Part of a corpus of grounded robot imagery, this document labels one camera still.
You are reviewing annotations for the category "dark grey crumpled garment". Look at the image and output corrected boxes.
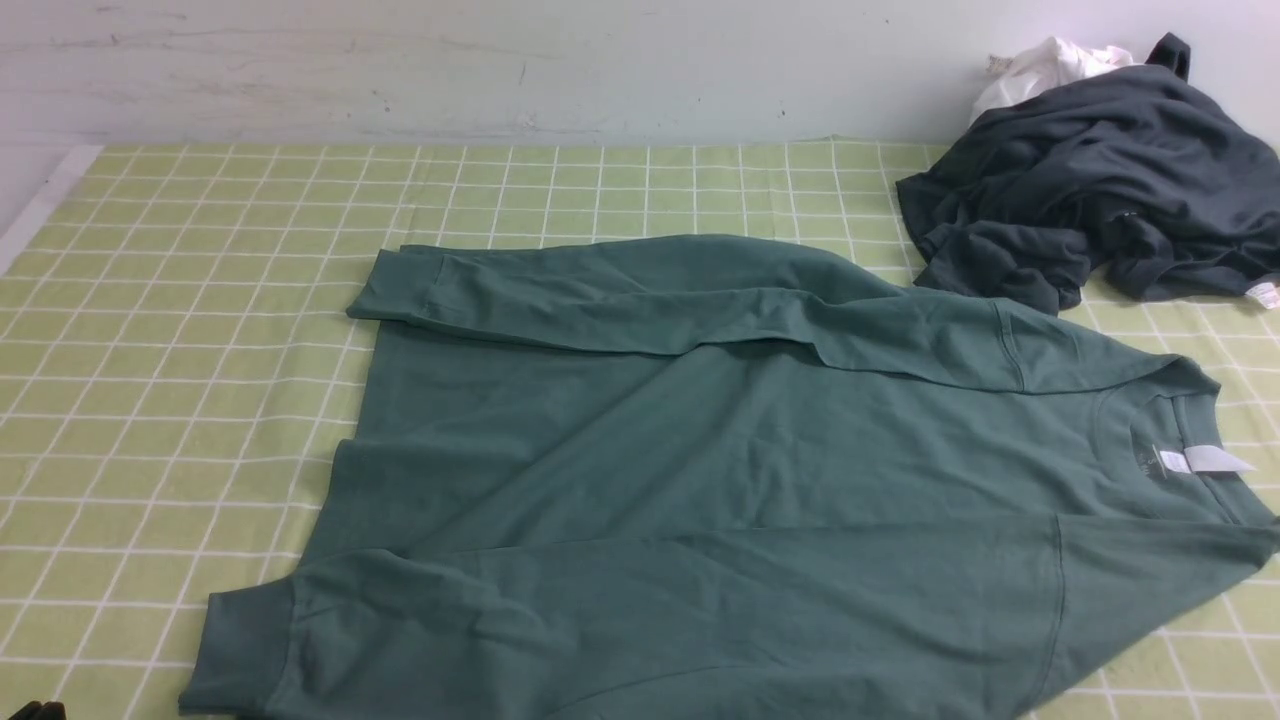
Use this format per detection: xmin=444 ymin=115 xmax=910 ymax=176
xmin=896 ymin=33 xmax=1279 ymax=315

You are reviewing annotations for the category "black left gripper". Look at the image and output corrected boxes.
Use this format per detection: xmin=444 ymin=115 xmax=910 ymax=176
xmin=8 ymin=701 xmax=67 ymax=720

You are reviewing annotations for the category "green checkered tablecloth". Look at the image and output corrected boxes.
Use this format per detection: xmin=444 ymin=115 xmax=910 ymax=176
xmin=0 ymin=138 xmax=1280 ymax=720

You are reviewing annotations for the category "white crumpled cloth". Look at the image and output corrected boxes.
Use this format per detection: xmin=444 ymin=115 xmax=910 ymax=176
xmin=969 ymin=37 xmax=1137 ymax=123

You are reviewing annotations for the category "green long-sleeved shirt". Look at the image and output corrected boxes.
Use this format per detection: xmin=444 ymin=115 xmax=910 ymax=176
xmin=178 ymin=234 xmax=1277 ymax=719

